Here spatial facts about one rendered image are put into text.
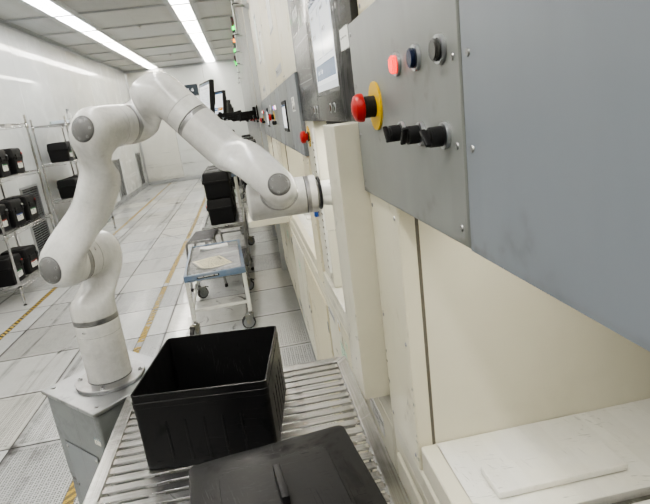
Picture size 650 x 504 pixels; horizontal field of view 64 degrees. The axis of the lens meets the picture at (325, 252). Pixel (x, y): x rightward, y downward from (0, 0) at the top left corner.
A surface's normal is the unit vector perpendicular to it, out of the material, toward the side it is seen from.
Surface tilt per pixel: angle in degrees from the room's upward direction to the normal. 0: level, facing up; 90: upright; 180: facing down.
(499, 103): 90
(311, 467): 0
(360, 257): 90
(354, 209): 90
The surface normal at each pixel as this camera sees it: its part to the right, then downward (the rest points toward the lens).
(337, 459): -0.12, -0.96
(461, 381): 0.15, 0.25
